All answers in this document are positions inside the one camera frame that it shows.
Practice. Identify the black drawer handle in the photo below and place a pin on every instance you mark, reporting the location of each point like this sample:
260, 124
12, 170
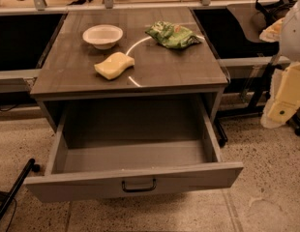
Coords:
135, 187

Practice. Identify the grey side table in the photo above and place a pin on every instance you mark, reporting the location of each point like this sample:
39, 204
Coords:
255, 72

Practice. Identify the green snack bag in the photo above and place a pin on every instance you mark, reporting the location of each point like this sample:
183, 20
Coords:
172, 36

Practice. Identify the black headset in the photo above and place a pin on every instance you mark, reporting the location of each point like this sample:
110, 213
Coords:
274, 11

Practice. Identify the yellow sponge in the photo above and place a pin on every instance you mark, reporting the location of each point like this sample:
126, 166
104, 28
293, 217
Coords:
114, 65

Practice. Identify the black pole on floor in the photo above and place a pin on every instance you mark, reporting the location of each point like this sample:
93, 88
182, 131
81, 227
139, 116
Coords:
7, 197

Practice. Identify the white paper bowl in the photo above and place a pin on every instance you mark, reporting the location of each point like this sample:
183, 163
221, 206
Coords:
103, 36

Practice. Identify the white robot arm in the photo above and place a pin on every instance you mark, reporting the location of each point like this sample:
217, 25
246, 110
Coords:
286, 31

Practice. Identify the open grey top drawer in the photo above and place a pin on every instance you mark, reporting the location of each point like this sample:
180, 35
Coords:
101, 143

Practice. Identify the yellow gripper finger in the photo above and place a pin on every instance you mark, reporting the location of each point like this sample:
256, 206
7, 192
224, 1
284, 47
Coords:
284, 97

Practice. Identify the grey wooden cabinet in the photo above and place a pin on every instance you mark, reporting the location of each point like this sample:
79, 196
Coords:
136, 66

